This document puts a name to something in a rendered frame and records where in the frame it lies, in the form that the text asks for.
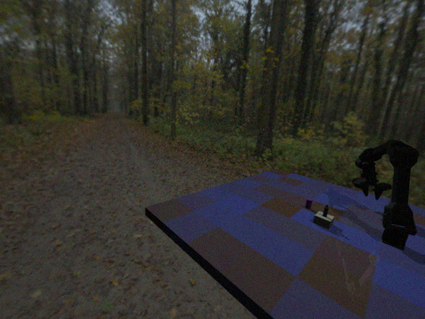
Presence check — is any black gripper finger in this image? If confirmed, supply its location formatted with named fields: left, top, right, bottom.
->
left=362, top=186, right=369, bottom=197
left=372, top=189, right=383, bottom=200

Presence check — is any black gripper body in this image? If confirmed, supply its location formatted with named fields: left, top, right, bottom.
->
left=352, top=172, right=392, bottom=191

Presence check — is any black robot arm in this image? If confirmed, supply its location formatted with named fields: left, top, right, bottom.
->
left=353, top=140, right=419, bottom=250

